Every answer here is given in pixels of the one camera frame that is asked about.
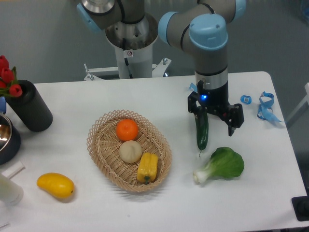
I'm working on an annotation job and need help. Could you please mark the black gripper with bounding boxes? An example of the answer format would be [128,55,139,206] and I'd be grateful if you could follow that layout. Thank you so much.
[187,81,244,136]

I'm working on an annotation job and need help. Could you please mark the yellow bell pepper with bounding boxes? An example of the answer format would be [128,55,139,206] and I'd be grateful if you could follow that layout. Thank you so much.
[137,153,158,184]

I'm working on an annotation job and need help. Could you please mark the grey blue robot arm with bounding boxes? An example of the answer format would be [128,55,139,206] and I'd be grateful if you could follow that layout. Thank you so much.
[77,0,246,135]

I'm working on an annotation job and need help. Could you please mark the woven wicker basket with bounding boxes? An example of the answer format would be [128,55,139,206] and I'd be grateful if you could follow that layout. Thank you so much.
[87,110,172,192]

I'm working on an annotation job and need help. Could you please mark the green cucumber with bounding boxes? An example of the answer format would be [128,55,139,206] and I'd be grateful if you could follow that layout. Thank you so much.
[195,110,209,153]

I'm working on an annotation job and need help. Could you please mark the small blue round tag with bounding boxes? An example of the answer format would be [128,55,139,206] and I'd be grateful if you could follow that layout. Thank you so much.
[240,95,252,105]

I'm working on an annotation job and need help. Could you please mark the blue curved strip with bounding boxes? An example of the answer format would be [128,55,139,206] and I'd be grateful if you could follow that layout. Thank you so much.
[188,83,197,92]

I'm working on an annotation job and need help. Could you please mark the green bok choy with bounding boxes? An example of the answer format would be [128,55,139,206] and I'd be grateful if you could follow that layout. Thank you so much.
[193,147,244,184]

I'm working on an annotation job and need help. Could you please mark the blue ribbon bundle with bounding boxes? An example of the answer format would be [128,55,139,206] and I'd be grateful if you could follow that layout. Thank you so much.
[257,91,284,123]

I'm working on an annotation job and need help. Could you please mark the orange fruit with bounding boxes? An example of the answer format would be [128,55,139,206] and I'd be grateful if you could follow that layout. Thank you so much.
[116,119,139,141]

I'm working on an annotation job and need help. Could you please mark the black device at edge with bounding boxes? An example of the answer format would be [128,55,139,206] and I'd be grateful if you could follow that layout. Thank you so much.
[292,196,309,221]

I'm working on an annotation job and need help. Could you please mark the yellow mango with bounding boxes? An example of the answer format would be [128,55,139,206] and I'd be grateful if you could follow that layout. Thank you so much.
[37,173,75,199]

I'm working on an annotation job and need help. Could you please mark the black cylindrical vase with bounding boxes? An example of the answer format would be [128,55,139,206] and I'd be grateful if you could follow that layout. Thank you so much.
[5,80,53,132]

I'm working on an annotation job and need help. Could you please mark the white paper box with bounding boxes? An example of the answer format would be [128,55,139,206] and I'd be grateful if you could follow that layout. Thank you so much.
[1,161,25,179]

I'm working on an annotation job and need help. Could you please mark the dark metal bowl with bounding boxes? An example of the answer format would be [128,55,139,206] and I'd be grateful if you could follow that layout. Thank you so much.
[0,113,21,165]

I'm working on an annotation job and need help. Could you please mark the red tulip flowers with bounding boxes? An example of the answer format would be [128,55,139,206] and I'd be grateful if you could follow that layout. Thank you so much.
[0,55,23,98]

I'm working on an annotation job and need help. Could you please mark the white cylindrical bottle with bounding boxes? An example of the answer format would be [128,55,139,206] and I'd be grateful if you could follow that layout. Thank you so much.
[0,174,24,205]

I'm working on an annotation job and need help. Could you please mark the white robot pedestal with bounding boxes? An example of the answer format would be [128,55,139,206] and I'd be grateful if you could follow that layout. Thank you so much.
[84,13,171,81]

